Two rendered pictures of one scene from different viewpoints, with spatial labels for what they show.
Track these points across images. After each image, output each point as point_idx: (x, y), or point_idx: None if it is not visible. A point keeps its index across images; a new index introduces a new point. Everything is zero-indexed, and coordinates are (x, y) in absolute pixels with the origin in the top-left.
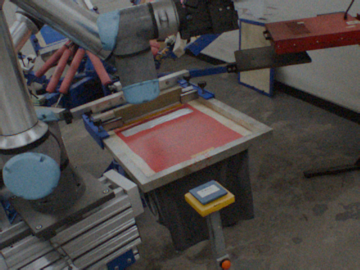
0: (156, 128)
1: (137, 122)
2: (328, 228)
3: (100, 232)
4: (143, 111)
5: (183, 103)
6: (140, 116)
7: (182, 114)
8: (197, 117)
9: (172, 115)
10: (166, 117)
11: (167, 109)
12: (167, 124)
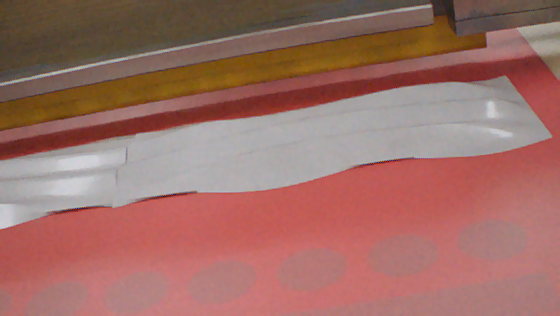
0: (15, 260)
1: (29, 129)
2: None
3: None
4: (48, 43)
5: (473, 27)
6: (3, 87)
7: (403, 153)
8: (556, 269)
9: (302, 135)
10: (217, 150)
11: (307, 62)
12: (147, 247)
